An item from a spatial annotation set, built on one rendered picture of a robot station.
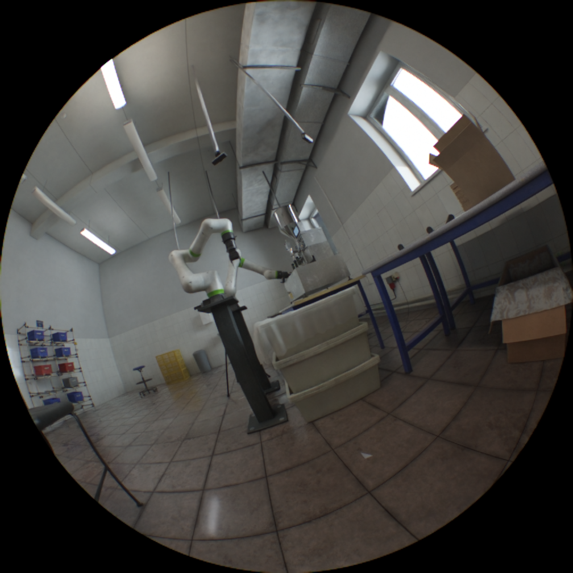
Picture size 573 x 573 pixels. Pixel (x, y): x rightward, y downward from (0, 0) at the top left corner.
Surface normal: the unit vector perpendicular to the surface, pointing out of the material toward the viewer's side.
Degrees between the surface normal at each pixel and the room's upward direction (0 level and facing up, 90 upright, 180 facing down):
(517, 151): 90
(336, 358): 96
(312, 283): 90
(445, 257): 90
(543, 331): 68
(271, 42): 176
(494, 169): 125
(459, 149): 139
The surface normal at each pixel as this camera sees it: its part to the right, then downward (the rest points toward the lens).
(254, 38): 0.39, 0.90
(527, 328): -0.97, -0.06
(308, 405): 0.09, -0.07
